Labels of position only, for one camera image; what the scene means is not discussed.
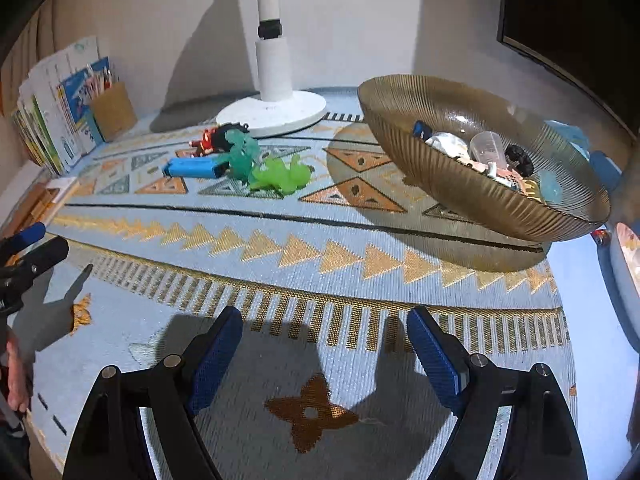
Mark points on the light green rubber toy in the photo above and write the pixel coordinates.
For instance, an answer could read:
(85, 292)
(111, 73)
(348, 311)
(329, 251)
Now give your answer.
(282, 177)

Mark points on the red black-haired figurine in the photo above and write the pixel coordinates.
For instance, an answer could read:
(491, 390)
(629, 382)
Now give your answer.
(207, 144)

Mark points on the light blue plastic piece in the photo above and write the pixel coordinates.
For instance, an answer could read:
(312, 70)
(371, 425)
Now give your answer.
(550, 187)

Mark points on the blue patterned mat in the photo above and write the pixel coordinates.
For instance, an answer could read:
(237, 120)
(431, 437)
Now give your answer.
(300, 240)

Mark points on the blue lighter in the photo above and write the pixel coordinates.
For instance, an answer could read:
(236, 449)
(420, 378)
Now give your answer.
(192, 167)

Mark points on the bunch of pens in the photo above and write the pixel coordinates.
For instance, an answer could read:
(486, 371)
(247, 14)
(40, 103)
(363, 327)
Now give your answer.
(102, 80)

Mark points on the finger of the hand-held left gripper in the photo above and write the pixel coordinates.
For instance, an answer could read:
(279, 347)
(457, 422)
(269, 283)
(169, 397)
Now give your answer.
(47, 252)
(30, 232)

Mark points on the black and white figurine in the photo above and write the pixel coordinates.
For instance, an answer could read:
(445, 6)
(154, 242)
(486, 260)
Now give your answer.
(517, 157)

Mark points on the amber ribbed glass bowl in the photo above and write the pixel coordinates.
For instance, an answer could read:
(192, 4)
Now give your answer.
(450, 195)

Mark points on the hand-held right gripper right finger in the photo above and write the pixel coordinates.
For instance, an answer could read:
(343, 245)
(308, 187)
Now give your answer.
(435, 360)

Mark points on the clear plastic cup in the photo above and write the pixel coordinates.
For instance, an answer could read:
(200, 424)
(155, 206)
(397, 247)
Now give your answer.
(485, 147)

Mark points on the blue pouch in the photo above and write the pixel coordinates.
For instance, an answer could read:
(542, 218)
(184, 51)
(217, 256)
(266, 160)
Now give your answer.
(605, 165)

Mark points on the brown pen holder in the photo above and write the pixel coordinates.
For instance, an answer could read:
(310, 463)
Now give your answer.
(112, 112)

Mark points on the person's left hand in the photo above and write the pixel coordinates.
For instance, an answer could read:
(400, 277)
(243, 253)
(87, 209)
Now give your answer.
(17, 375)

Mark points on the white round plate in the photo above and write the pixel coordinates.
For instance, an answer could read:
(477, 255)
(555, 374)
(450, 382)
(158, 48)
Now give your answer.
(627, 270)

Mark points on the white and orange box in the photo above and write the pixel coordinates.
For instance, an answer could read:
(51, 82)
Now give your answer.
(62, 187)

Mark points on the teal rubber toy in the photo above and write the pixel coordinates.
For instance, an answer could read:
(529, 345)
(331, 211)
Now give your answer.
(242, 152)

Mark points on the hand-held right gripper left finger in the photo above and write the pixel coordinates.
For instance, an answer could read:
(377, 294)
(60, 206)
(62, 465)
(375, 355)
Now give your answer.
(215, 365)

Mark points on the small red object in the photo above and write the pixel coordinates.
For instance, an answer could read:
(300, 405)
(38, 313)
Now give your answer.
(600, 237)

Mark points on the black monitor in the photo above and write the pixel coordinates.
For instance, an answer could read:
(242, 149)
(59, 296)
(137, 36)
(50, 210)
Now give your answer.
(565, 20)

